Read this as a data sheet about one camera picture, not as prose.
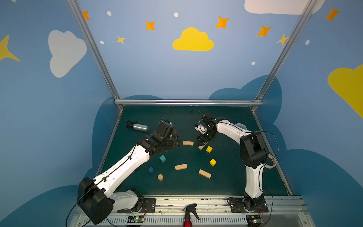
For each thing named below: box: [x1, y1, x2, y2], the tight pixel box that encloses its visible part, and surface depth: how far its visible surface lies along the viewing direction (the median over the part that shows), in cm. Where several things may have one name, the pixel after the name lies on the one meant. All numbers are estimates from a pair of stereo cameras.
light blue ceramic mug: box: [234, 122, 248, 130], surface depth 103 cm
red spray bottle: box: [180, 203, 200, 227], surface depth 72 cm
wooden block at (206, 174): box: [198, 168, 212, 179], surface depth 87 cm
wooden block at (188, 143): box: [182, 140, 194, 147], surface depth 100 cm
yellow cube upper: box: [206, 145, 214, 154], surface depth 97 cm
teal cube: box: [159, 154, 167, 163], surface depth 92 cm
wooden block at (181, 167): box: [174, 163, 188, 171], surface depth 90 cm
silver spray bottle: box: [126, 120, 150, 132], surface depth 106 cm
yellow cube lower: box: [209, 158, 217, 167], surface depth 90 cm
